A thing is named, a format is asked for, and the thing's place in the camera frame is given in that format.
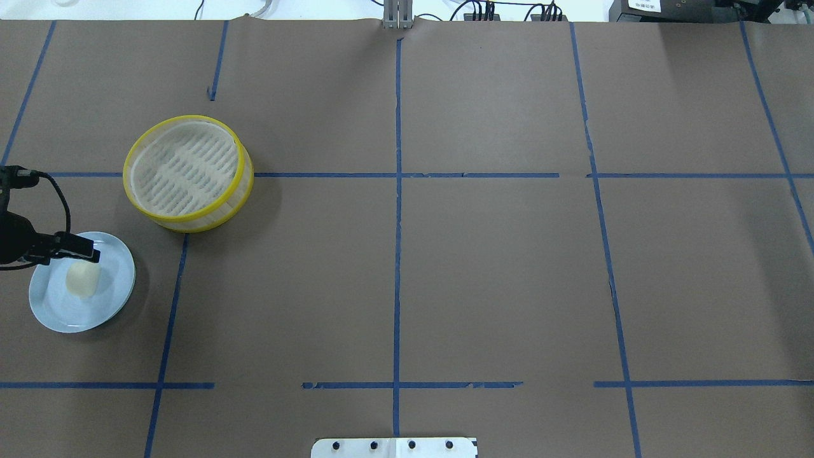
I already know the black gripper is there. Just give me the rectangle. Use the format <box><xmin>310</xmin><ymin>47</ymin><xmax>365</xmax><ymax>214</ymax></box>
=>
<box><xmin>1</xmin><ymin>212</ymin><xmax>101</xmax><ymax>265</ymax></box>

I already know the white steamed bun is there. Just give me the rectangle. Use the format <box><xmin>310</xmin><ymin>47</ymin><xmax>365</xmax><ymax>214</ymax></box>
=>
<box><xmin>65</xmin><ymin>260</ymin><xmax>101</xmax><ymax>299</ymax></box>

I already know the yellow plastic steamer basket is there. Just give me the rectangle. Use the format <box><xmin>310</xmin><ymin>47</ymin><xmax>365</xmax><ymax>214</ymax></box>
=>
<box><xmin>123</xmin><ymin>115</ymin><xmax>255</xmax><ymax>233</ymax></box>

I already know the light blue plate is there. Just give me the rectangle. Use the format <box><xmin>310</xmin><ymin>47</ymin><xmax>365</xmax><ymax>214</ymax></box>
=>
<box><xmin>28</xmin><ymin>232</ymin><xmax>135</xmax><ymax>333</ymax></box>

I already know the black usb hub left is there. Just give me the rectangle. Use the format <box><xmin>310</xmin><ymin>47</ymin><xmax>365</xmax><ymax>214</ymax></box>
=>
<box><xmin>463</xmin><ymin>10</ymin><xmax>501</xmax><ymax>22</ymax></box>

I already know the black usb hub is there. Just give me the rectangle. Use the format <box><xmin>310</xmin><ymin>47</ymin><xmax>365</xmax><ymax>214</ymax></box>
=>
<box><xmin>463</xmin><ymin>10</ymin><xmax>501</xmax><ymax>22</ymax></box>
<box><xmin>527</xmin><ymin>10</ymin><xmax>568</xmax><ymax>22</ymax></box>

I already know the brown paper table cover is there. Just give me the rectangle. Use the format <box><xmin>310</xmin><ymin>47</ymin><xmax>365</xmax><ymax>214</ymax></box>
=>
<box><xmin>2</xmin><ymin>17</ymin><xmax>812</xmax><ymax>457</ymax></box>

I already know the black usb hub right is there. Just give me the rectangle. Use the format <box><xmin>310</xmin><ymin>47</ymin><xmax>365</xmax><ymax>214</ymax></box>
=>
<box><xmin>527</xmin><ymin>10</ymin><xmax>568</xmax><ymax>22</ymax></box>

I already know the black computer box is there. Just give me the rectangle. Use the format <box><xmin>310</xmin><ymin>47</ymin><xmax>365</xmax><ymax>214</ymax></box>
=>
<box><xmin>608</xmin><ymin>1</ymin><xmax>784</xmax><ymax>24</ymax></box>

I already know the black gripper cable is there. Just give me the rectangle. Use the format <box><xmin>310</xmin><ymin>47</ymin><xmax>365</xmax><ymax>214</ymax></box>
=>
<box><xmin>0</xmin><ymin>170</ymin><xmax>72</xmax><ymax>272</ymax></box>

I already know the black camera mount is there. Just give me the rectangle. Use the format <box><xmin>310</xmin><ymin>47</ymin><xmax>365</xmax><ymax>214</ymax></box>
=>
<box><xmin>1</xmin><ymin>165</ymin><xmax>41</xmax><ymax>212</ymax></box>

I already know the white pedestal base plate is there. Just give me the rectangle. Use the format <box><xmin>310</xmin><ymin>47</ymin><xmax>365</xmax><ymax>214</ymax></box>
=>
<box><xmin>310</xmin><ymin>437</ymin><xmax>479</xmax><ymax>457</ymax></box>

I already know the aluminium frame post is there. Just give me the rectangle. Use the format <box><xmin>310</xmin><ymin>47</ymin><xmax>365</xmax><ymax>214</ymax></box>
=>
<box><xmin>378</xmin><ymin>0</ymin><xmax>415</xmax><ymax>30</ymax></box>

